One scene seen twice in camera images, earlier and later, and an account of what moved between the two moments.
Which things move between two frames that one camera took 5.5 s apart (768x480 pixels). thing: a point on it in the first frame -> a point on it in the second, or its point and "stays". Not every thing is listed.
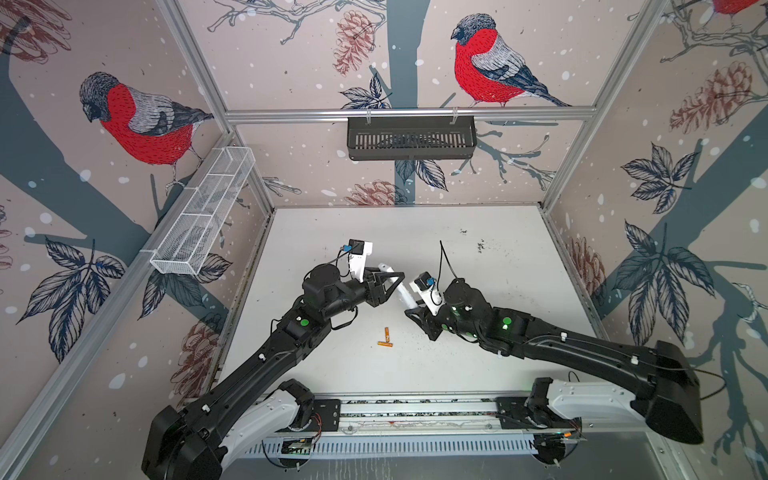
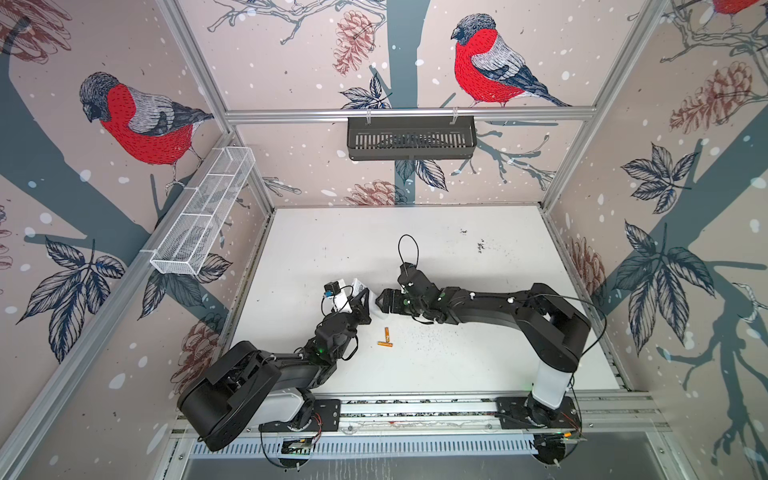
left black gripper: x=373 y=289 -> x=361 y=312
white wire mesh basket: x=202 y=210 stays
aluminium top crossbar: x=500 y=115 stays
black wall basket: x=411 y=138 stays
